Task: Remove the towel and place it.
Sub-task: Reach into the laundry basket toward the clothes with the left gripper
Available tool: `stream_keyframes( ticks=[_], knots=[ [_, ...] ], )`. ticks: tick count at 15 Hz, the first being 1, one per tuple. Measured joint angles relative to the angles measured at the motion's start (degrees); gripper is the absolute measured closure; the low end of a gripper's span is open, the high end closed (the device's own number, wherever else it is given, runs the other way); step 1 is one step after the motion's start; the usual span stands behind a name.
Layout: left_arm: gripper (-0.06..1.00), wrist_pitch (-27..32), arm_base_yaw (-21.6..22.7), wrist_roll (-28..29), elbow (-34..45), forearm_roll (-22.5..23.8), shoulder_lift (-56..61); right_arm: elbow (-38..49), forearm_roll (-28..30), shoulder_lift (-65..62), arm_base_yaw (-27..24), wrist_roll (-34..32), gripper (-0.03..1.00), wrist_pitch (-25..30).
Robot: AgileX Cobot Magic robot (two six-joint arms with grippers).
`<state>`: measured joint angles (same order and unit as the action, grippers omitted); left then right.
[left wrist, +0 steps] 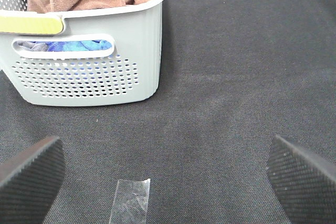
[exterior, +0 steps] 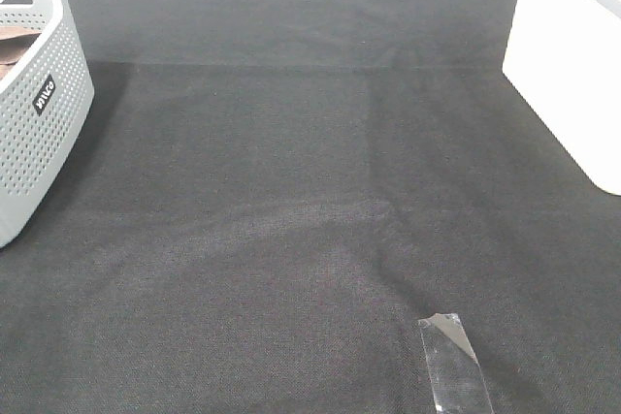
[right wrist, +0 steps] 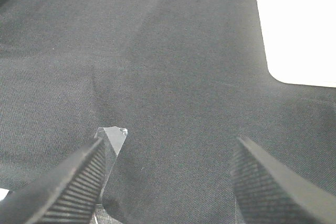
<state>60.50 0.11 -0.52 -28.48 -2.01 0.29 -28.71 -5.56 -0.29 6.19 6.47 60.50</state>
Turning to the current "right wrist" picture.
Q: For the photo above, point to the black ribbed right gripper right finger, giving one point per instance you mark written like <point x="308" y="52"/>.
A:
<point x="267" y="191"/>

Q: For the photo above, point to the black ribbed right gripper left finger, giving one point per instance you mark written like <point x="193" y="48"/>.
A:
<point x="67" y="193"/>

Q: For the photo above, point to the clear adhesive tape strip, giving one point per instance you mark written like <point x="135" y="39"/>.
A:
<point x="113" y="138"/>

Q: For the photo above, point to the black table cloth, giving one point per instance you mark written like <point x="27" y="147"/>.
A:
<point x="184" y="77"/>

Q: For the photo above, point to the white plastic basket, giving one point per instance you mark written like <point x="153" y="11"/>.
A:
<point x="299" y="40"/>

